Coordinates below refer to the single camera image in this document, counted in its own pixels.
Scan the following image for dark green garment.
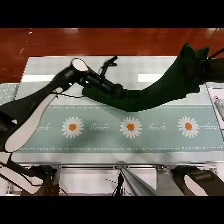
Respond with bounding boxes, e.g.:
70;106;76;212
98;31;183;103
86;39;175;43
81;42;211;113

